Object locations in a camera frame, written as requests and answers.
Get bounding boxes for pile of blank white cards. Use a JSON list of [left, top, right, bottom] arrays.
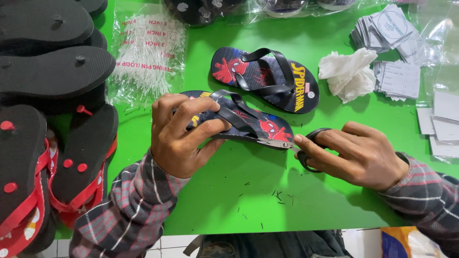
[[416, 90, 459, 159]]

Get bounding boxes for stack of round-print paper tags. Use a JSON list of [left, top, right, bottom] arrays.
[[350, 4, 421, 55]]

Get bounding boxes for clear bag of dark sandals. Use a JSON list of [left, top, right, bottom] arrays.
[[164, 0, 249, 28], [249, 0, 361, 19]]

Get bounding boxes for person's left hand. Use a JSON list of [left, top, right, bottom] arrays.
[[151, 94, 232, 179]]

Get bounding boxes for person's right hand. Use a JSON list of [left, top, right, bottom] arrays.
[[293, 121, 409, 191]]

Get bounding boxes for crumpled white tissue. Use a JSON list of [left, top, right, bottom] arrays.
[[318, 47, 378, 104]]

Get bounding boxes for black-handled scissors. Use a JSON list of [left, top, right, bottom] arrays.
[[256, 128, 333, 173]]

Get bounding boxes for pile of black-soled sandals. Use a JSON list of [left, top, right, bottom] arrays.
[[0, 0, 117, 115]]

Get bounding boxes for stack of white text labels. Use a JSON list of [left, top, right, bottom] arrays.
[[372, 60, 421, 102]]

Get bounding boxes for red-strap black-soled sandal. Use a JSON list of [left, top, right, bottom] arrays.
[[48, 103, 119, 230], [0, 104, 51, 258]]

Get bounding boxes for orange and blue plastic bag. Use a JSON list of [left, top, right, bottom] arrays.
[[380, 226, 443, 258]]

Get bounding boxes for clear bag of loop pins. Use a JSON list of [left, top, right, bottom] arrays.
[[107, 1, 187, 108]]

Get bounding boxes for dark bag under table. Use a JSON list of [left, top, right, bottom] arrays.
[[183, 229, 355, 258]]

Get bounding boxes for clear plastic bags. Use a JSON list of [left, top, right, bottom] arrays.
[[407, 0, 459, 108]]

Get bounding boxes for scattered black strap trimmings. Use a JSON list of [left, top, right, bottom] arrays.
[[235, 177, 300, 231]]

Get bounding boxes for dark blue printed flip-flop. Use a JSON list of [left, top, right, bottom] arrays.
[[179, 90, 295, 150], [210, 47, 320, 114]]

